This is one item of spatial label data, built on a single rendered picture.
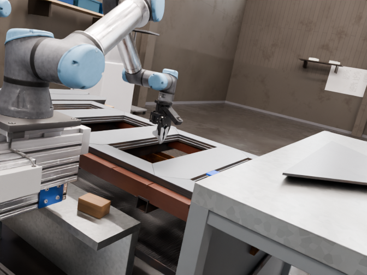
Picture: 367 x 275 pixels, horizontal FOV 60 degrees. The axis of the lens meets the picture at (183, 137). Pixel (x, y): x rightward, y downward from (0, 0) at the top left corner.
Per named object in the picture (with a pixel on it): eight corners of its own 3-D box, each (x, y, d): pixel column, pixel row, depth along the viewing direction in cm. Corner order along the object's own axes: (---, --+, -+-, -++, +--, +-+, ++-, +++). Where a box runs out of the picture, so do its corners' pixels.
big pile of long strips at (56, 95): (83, 96, 286) (83, 90, 284) (114, 107, 265) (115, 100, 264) (-11, 95, 220) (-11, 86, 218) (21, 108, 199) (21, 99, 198)
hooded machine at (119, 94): (94, 132, 472) (108, 27, 438) (65, 121, 502) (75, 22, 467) (128, 128, 538) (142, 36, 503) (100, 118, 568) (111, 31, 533)
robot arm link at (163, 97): (177, 94, 155) (167, 94, 149) (176, 103, 157) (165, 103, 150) (165, 91, 159) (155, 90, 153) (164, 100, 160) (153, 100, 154)
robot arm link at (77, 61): (39, 89, 87) (135, 9, 122) (85, 101, 82) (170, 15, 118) (22, 49, 78) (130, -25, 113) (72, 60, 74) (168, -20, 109)
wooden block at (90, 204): (76, 210, 115) (78, 197, 114) (87, 204, 120) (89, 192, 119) (99, 219, 112) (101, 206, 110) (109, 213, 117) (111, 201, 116)
